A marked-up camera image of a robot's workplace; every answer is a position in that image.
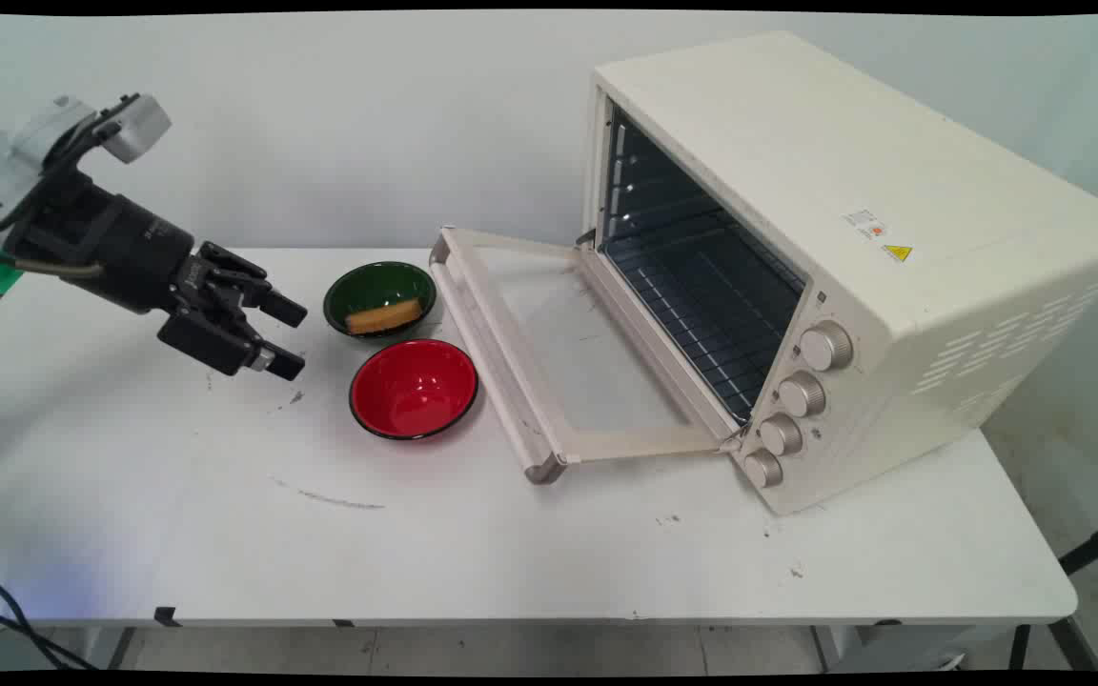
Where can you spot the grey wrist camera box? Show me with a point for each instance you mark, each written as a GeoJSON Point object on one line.
{"type": "Point", "coordinates": [134, 124]}

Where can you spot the cream toaster oven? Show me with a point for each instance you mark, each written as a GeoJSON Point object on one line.
{"type": "Point", "coordinates": [892, 238]}

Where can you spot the red bowl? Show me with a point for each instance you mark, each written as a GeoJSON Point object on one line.
{"type": "Point", "coordinates": [414, 389]}

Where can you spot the yellow bread piece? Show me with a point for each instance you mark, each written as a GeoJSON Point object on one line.
{"type": "Point", "coordinates": [383, 315]}

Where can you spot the black tripod leg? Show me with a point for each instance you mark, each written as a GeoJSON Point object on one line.
{"type": "Point", "coordinates": [1097, 545]}

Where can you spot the oven glass door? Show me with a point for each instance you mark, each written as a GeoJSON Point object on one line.
{"type": "Point", "coordinates": [559, 353]}

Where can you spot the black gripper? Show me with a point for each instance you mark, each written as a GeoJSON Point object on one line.
{"type": "Point", "coordinates": [115, 246]}

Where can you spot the yellow warning sticker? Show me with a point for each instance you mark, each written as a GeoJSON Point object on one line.
{"type": "Point", "coordinates": [897, 252]}

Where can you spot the metal oven rack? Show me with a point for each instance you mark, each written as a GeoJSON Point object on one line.
{"type": "Point", "coordinates": [701, 295]}

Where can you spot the green bowl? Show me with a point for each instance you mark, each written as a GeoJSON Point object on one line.
{"type": "Point", "coordinates": [379, 297]}

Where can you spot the silver oven knob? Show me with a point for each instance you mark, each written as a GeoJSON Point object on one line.
{"type": "Point", "coordinates": [826, 346]}
{"type": "Point", "coordinates": [763, 468]}
{"type": "Point", "coordinates": [782, 433]}
{"type": "Point", "coordinates": [802, 393]}

